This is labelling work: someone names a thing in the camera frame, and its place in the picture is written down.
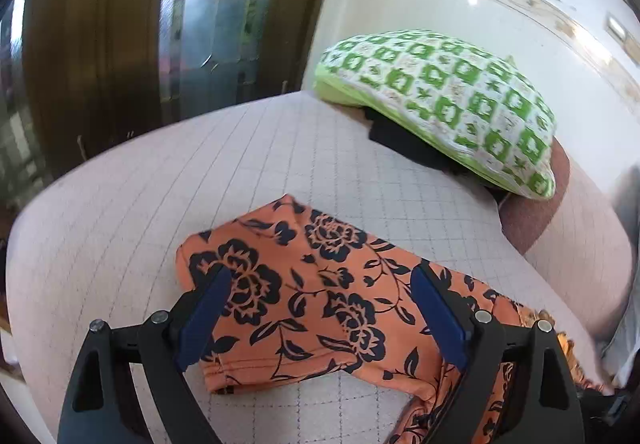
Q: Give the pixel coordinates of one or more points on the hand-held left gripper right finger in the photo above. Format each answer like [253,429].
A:
[441,320]

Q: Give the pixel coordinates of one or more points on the brown wooden door frame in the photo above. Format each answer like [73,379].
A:
[90,49]

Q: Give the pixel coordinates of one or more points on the brown cushion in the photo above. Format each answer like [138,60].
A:
[535,204]

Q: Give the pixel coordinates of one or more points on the orange floral cloth garment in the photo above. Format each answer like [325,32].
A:
[310,284]

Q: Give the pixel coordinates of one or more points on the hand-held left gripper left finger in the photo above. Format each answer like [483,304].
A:
[204,320]

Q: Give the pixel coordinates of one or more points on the dark cloth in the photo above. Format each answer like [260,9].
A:
[400,139]

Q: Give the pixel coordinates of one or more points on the green patterned pillow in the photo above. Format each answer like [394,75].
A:
[450,94]

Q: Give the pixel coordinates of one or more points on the glass door pane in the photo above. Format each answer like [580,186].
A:
[225,14]

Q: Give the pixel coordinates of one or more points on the wall light switch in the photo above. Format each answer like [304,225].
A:
[618,27]

